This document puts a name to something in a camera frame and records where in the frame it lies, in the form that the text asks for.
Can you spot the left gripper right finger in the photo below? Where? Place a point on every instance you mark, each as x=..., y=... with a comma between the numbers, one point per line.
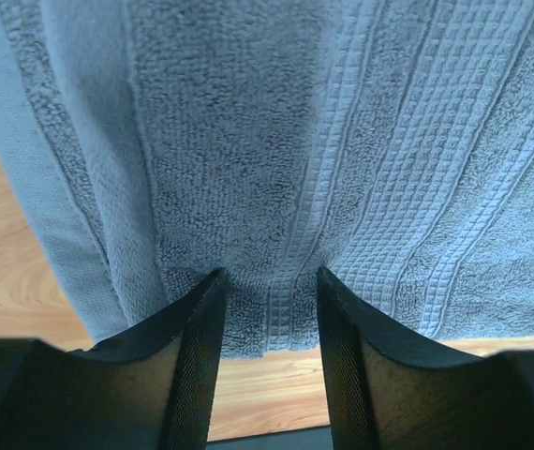
x=388, y=387

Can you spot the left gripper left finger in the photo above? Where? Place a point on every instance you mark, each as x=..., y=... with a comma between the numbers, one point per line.
x=149, y=387

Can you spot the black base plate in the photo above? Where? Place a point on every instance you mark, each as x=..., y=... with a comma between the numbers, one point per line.
x=315, y=438

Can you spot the grey towel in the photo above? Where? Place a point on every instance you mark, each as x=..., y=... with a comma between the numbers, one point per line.
x=152, y=142

